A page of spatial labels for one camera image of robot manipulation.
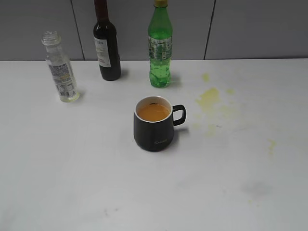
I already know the dark red wine bottle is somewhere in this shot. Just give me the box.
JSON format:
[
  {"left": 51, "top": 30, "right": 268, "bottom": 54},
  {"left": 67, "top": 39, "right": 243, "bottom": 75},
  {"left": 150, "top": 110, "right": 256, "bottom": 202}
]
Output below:
[{"left": 93, "top": 0, "right": 121, "bottom": 81}]

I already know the green plastic soda bottle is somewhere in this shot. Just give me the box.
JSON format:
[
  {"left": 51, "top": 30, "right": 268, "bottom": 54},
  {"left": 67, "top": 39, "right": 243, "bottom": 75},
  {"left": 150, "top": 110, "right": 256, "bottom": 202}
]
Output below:
[{"left": 148, "top": 0, "right": 173, "bottom": 88}]

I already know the black ceramic mug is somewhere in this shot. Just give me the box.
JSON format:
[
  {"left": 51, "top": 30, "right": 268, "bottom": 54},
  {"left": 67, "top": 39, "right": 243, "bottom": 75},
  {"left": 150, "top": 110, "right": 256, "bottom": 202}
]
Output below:
[{"left": 133, "top": 96, "right": 187, "bottom": 152}]

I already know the clear orange juice bottle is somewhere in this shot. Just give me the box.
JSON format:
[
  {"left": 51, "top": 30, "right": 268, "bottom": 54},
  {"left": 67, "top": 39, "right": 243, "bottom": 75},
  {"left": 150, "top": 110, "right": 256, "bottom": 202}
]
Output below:
[{"left": 41, "top": 31, "right": 80, "bottom": 103}]

